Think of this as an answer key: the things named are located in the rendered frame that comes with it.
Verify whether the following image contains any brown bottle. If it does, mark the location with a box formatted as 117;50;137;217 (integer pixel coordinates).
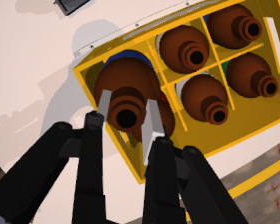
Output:
221;52;279;98
132;90;176;143
174;70;228;125
94;49;161;133
155;24;210;74
202;3;262;50

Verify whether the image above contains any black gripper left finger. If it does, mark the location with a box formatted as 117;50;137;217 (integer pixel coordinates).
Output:
0;90;112;224

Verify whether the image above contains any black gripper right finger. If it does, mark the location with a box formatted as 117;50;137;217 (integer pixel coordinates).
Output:
141;99;249;224

